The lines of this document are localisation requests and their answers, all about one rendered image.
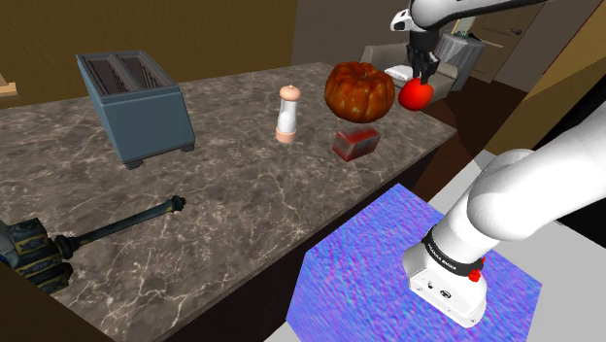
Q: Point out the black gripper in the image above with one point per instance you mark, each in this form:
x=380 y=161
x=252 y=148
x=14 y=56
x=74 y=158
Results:
x=423 y=41

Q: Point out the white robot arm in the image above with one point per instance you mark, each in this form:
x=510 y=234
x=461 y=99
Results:
x=516 y=199

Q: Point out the red apple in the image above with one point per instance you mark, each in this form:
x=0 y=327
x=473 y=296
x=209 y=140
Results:
x=414 y=96

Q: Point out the round table with grey cloth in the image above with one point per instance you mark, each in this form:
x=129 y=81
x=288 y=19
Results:
x=461 y=54

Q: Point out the beige armchair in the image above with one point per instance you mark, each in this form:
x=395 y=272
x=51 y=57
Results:
x=383 y=57

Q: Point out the orange pumpkin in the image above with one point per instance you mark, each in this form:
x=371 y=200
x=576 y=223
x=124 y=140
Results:
x=360 y=92

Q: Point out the brown door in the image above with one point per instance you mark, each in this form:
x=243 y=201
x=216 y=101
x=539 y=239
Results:
x=504 y=38

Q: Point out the red translucent box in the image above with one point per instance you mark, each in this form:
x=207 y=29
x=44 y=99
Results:
x=356 y=143

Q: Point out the white and pink pepper mill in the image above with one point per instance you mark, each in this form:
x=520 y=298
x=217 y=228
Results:
x=287 y=116

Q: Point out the purple patterned robot stand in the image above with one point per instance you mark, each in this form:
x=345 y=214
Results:
x=360 y=265

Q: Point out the blue grey toaster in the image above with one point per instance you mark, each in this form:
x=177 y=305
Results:
x=142 y=113

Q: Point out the dark ornate war hammer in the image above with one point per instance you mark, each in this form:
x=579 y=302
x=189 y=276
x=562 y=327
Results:
x=38 y=251

